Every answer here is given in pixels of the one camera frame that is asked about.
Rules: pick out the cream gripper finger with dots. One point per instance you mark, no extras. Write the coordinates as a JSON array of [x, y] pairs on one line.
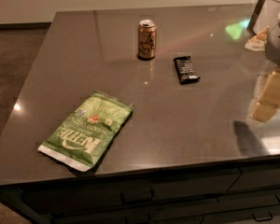
[[270, 94], [262, 112]]

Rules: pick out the black RXBAR chocolate bar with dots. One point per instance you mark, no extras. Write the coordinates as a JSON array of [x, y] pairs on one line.
[[185, 70]]

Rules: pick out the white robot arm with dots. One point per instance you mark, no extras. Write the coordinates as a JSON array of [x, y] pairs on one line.
[[271, 44]]

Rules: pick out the dark drawer cabinet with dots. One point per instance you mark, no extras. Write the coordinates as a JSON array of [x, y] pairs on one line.
[[224, 194]]

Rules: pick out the orange LaCroix soda can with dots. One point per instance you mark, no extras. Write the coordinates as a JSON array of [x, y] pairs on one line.
[[147, 37]]

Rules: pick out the green Kettle chips bag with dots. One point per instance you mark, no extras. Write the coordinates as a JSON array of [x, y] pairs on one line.
[[83, 137]]

